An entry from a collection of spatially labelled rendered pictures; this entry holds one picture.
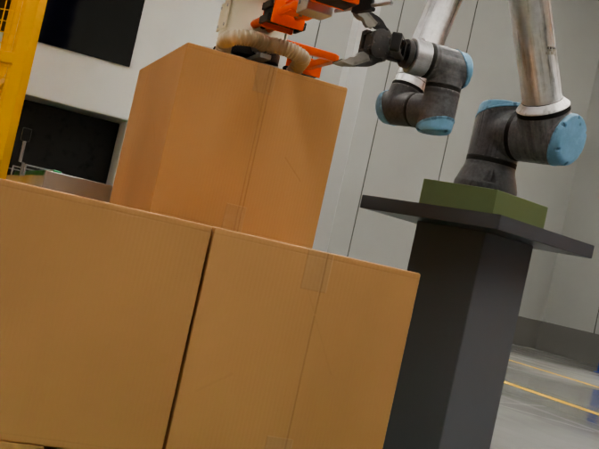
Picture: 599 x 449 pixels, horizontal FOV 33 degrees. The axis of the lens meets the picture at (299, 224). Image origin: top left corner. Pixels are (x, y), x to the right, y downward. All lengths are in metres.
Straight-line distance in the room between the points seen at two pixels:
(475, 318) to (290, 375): 1.21
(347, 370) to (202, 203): 0.67
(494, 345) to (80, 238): 1.63
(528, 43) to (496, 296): 0.72
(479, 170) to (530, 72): 0.33
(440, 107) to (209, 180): 0.63
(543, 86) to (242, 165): 0.94
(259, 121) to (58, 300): 0.86
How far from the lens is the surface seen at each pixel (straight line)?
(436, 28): 2.72
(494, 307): 2.96
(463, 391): 2.92
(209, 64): 2.32
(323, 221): 6.15
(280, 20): 2.40
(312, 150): 2.38
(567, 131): 2.88
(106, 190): 2.92
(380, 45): 2.50
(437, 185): 2.98
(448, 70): 2.56
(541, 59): 2.84
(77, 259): 1.64
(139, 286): 1.66
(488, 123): 3.00
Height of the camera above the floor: 0.52
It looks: 2 degrees up
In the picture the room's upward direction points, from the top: 13 degrees clockwise
